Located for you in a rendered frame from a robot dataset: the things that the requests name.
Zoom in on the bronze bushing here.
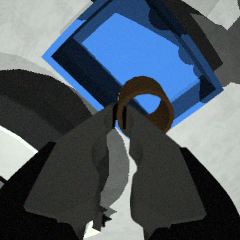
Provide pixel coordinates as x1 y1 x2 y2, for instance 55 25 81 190
116 76 174 138

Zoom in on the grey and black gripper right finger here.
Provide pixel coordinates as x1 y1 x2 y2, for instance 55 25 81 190
122 103 240 240

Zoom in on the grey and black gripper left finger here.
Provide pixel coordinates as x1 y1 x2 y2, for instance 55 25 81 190
0 103 118 240

